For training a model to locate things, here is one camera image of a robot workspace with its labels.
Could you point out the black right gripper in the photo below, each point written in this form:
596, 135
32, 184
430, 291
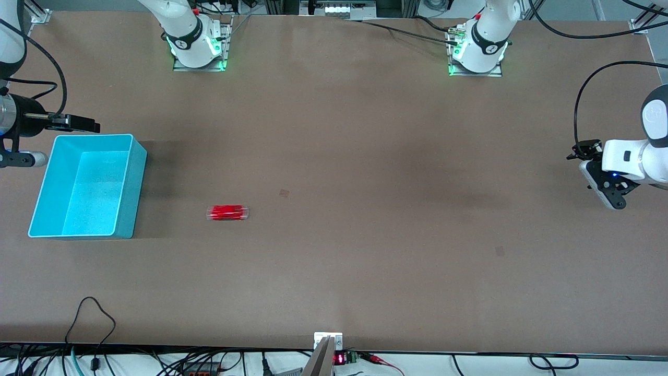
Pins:
27, 122

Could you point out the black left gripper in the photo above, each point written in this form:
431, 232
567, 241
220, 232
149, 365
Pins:
588, 149

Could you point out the red beetle toy car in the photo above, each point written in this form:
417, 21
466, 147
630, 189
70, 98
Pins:
228, 212

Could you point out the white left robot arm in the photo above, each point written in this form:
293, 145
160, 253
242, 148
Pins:
485, 47

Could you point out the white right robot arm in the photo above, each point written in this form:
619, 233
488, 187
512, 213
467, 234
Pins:
188, 47

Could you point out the blue plastic box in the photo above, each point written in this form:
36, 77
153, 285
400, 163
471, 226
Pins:
88, 193

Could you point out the grey lit device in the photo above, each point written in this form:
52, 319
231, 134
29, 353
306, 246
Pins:
339, 8

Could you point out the green terminal block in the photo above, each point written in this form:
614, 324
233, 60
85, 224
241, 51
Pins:
352, 357

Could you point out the red digit display module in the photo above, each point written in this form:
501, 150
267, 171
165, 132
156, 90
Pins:
339, 359

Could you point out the grey metal bar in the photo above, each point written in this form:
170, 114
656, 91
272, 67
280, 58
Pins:
319, 363

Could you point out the aluminium frame corner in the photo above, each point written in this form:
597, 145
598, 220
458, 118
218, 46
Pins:
39, 13
644, 23

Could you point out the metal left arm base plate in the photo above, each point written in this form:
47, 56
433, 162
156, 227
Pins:
494, 71

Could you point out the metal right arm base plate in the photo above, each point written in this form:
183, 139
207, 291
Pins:
224, 36

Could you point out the white metal bracket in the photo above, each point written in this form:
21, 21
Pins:
319, 337

